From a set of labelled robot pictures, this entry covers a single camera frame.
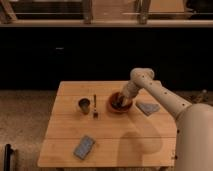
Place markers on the black object at floor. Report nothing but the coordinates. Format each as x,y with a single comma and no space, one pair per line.
8,160

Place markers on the orange bowl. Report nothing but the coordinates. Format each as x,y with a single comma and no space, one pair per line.
123,108

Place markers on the dark grape bunch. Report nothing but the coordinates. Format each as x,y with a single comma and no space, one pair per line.
116,104

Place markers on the wooden folding table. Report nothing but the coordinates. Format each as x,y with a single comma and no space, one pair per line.
131,139

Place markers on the blue folded cloth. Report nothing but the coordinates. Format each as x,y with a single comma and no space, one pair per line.
147,108

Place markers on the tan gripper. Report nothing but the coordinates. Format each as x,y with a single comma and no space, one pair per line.
121,99

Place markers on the wooden shelf frame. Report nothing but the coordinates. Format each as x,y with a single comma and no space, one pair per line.
106,13

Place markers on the blue sponge near front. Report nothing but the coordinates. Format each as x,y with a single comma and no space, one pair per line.
84,147

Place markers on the dark metal cup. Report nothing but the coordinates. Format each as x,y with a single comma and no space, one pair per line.
84,105

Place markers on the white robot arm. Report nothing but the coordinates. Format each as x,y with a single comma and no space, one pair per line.
194,121

